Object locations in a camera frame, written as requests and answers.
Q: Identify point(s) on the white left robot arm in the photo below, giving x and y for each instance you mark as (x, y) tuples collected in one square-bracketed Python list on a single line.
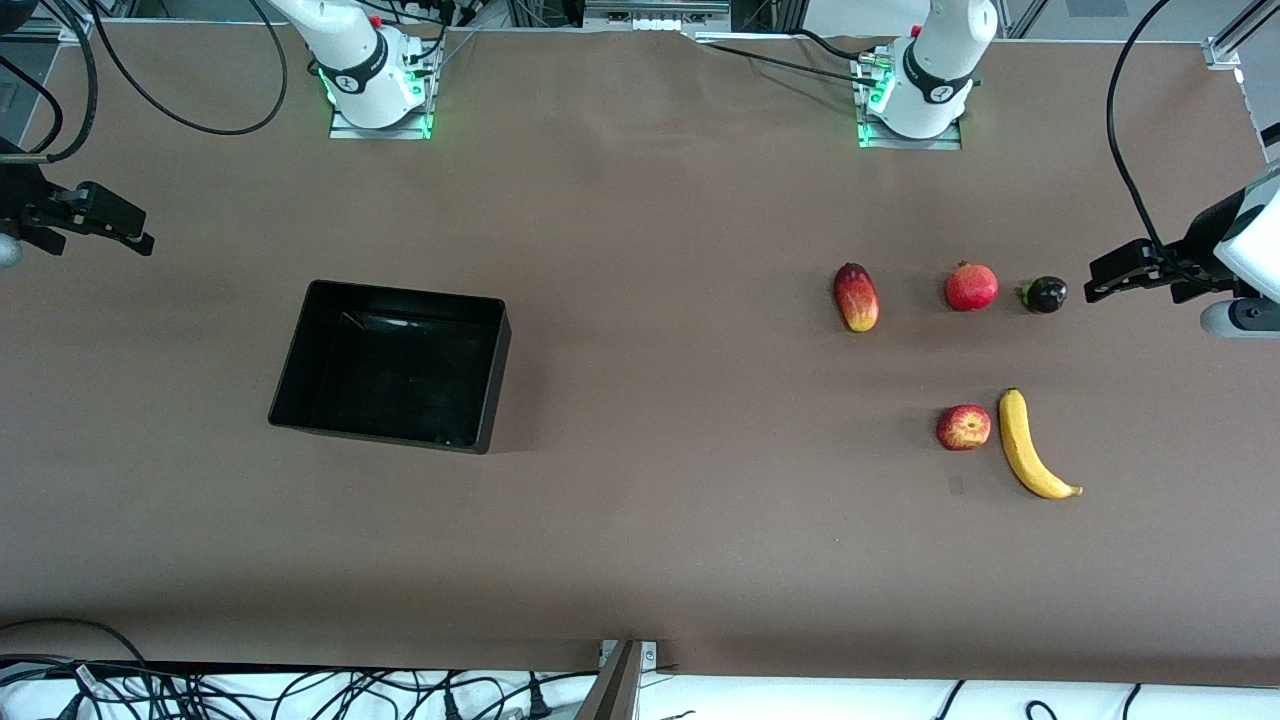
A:
[(935, 70)]

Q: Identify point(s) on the red yellow apple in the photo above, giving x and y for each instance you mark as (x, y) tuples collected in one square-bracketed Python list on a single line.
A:
[(963, 428)]

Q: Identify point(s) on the red yellow mango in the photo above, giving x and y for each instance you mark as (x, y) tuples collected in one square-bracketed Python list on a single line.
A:
[(857, 298)]

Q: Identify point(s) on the yellow banana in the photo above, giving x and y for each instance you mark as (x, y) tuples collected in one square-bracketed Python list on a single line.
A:
[(1015, 430)]

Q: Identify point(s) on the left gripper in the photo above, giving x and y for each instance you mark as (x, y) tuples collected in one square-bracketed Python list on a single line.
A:
[(1203, 243)]

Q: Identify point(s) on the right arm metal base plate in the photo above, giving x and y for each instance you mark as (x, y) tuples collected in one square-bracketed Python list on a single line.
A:
[(380, 133)]

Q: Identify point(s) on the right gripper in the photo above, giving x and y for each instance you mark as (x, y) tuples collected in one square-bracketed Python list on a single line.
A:
[(22, 195)]

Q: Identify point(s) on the red pomegranate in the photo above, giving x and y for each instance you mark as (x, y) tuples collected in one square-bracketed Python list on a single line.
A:
[(971, 288)]

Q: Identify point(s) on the white power strip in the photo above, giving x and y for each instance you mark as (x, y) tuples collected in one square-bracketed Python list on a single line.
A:
[(655, 18)]

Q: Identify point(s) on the brown table cover sheet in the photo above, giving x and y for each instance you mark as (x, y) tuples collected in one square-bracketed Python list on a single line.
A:
[(600, 550)]

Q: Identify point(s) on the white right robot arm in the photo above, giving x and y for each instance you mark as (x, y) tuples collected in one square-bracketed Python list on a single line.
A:
[(360, 60)]

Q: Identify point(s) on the small metal bracket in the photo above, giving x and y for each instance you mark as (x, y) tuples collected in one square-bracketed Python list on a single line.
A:
[(650, 655)]

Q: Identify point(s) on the dark purple mangosteen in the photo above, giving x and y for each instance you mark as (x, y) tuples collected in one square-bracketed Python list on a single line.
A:
[(1045, 296)]

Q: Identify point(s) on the aluminium profile post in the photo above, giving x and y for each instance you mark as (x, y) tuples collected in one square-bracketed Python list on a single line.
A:
[(610, 690)]

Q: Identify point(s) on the aluminium frame corner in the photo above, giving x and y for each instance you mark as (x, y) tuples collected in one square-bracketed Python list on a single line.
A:
[(1222, 50)]

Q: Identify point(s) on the black plastic box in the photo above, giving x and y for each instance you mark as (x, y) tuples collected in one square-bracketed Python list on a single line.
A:
[(400, 370)]

